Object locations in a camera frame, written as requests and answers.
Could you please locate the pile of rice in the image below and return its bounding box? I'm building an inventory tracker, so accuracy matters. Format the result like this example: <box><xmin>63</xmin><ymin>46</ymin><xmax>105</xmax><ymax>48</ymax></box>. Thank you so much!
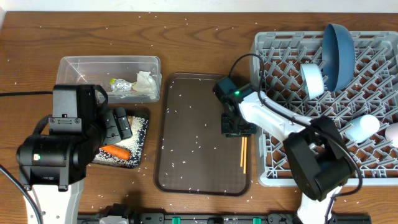
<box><xmin>93</xmin><ymin>115</ymin><xmax>149</xmax><ymax>167</ymax></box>

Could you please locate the orange carrot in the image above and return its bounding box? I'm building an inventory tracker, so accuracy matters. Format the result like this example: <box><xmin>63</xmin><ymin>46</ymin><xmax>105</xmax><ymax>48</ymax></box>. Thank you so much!
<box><xmin>101</xmin><ymin>145</ymin><xmax>131</xmax><ymax>161</ymax></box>

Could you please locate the yellow snack wrapper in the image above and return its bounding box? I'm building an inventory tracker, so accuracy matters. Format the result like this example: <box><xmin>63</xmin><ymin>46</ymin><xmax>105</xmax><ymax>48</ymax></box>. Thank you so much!
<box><xmin>109</xmin><ymin>78</ymin><xmax>132</xmax><ymax>93</ymax></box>

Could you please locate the white tissue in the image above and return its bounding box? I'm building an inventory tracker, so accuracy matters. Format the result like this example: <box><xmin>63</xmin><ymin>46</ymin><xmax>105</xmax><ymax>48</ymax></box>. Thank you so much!
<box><xmin>132</xmin><ymin>71</ymin><xmax>157</xmax><ymax>93</ymax></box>

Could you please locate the light blue rice bowl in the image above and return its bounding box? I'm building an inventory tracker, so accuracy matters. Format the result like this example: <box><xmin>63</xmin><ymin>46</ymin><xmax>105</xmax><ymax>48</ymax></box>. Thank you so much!
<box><xmin>300</xmin><ymin>63</ymin><xmax>324</xmax><ymax>100</ymax></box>

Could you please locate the dark blue plate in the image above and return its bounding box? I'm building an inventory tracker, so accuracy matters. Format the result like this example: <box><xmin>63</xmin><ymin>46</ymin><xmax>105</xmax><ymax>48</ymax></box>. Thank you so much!
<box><xmin>322</xmin><ymin>24</ymin><xmax>355</xmax><ymax>91</ymax></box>

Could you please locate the light blue cup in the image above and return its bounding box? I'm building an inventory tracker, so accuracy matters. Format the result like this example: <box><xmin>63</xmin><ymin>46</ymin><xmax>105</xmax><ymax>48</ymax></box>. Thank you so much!
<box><xmin>345</xmin><ymin>114</ymin><xmax>380</xmax><ymax>143</ymax></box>

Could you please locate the pink cup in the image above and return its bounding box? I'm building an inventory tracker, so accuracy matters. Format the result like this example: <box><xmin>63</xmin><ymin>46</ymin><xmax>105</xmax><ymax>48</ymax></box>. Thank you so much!
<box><xmin>385</xmin><ymin>123</ymin><xmax>398</xmax><ymax>147</ymax></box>

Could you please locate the brown food scrap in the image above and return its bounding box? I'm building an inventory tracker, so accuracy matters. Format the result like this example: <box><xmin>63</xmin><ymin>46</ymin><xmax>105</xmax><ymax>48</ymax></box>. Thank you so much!
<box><xmin>127</xmin><ymin>116</ymin><xmax>133</xmax><ymax>126</ymax></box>

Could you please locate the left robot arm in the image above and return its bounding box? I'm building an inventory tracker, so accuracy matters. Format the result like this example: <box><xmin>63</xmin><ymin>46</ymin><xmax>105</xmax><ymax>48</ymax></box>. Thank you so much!
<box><xmin>16</xmin><ymin>85</ymin><xmax>132</xmax><ymax>223</ymax></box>

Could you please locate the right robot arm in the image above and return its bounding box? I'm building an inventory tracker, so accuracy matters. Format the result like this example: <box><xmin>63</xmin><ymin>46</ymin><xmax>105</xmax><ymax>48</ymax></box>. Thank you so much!
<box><xmin>213</xmin><ymin>77</ymin><xmax>360</xmax><ymax>223</ymax></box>

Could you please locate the black waste tray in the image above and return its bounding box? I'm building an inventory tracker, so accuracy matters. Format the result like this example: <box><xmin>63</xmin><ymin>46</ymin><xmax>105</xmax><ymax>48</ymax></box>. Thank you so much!
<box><xmin>91</xmin><ymin>106</ymin><xmax>150</xmax><ymax>169</ymax></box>

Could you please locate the grey dishwasher rack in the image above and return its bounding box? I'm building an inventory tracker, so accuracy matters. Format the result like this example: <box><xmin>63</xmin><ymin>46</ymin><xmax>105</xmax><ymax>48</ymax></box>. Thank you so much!
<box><xmin>251</xmin><ymin>31</ymin><xmax>397</xmax><ymax>186</ymax></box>

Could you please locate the brown serving tray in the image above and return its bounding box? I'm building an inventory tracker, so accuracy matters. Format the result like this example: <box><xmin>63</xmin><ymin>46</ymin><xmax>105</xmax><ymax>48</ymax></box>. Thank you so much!
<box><xmin>154</xmin><ymin>73</ymin><xmax>251</xmax><ymax>197</ymax></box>

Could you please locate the clear plastic bin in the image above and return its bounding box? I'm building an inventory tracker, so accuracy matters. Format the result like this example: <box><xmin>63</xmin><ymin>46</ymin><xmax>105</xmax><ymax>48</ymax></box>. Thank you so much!
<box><xmin>56</xmin><ymin>55</ymin><xmax>162</xmax><ymax>103</ymax></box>

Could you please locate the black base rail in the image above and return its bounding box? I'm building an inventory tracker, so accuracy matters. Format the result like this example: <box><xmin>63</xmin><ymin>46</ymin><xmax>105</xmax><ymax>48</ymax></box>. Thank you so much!
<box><xmin>77</xmin><ymin>212</ymin><xmax>373</xmax><ymax>224</ymax></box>

